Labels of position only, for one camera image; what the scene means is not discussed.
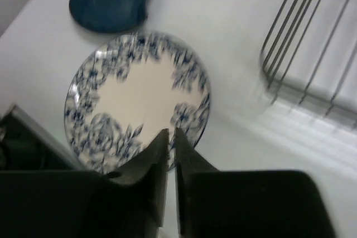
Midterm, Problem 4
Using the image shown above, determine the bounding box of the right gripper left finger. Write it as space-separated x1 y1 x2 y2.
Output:
1 129 168 237

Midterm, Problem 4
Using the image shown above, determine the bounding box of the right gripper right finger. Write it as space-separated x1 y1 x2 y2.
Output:
175 128 336 237

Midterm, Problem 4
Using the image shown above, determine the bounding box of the blue floral white plate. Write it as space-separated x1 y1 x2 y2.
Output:
64 31 211 174

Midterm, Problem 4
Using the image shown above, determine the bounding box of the grey wire dish rack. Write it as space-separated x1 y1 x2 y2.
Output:
259 0 356 129

